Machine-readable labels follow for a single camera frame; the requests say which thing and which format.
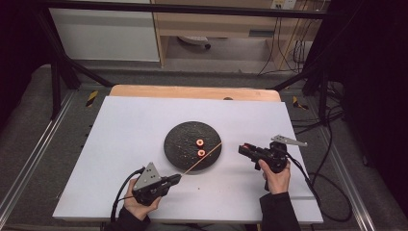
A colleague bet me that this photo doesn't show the hanging black cables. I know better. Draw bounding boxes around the hanging black cables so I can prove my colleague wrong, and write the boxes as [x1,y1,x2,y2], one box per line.
[257,15,311,77]

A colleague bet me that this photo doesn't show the black curtain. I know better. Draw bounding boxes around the black curtain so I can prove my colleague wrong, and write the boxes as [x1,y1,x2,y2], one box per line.
[0,0,52,129]
[304,0,408,210]

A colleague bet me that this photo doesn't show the wooden table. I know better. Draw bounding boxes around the wooden table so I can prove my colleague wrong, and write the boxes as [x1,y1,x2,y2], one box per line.
[109,84,283,103]

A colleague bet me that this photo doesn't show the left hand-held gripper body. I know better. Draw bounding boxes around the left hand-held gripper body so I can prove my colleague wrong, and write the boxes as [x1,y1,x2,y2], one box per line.
[132,162,171,207]

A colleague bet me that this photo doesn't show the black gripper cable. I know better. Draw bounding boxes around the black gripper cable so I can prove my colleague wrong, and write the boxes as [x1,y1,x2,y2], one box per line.
[283,150,354,223]
[110,167,146,224]

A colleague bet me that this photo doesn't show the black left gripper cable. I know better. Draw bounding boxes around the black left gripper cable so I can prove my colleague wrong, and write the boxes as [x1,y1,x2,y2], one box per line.
[110,167,146,224]

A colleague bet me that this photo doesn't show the black round plate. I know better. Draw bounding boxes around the black round plate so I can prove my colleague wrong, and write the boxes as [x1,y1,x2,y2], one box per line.
[163,120,223,172]

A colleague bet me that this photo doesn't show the black metal frame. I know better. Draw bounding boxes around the black metal frame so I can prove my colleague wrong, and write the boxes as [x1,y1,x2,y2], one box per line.
[33,0,333,126]

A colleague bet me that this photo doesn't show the black floor cables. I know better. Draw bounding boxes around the black floor cables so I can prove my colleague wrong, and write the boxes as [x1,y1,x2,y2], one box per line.
[290,81,345,136]

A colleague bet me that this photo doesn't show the white cabinet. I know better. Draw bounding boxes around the white cabinet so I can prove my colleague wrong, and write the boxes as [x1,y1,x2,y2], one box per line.
[48,0,161,63]

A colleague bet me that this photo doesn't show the white chair base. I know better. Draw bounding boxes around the white chair base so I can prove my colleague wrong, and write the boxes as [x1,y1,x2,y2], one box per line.
[177,35,213,50]

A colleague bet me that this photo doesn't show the light wooden desk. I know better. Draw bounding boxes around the light wooden desk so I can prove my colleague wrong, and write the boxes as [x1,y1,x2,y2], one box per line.
[150,0,323,70]

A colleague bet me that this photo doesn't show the thin wooden skewer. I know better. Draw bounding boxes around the thin wooden skewer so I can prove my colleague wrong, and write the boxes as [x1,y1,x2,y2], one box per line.
[182,141,223,176]

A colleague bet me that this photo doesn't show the aluminium floor rail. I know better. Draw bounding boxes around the aluminium floor rail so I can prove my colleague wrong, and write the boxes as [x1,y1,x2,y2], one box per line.
[0,90,77,219]
[320,123,377,231]

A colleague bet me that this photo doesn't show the person's left hand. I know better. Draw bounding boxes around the person's left hand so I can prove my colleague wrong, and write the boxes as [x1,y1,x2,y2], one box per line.
[123,177,162,221]

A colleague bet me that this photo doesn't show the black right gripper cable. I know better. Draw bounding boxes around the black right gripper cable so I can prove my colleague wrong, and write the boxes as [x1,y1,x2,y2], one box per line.
[283,150,354,223]

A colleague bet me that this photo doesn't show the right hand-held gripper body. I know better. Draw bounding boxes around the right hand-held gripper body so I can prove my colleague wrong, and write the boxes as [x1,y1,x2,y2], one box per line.
[254,134,308,174]

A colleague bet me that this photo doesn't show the white power strip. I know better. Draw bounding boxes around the white power strip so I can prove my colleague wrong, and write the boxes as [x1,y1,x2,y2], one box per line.
[270,0,298,11]

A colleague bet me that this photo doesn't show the person's right hand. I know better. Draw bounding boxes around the person's right hand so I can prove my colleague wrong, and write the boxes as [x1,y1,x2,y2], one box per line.
[258,159,292,195]

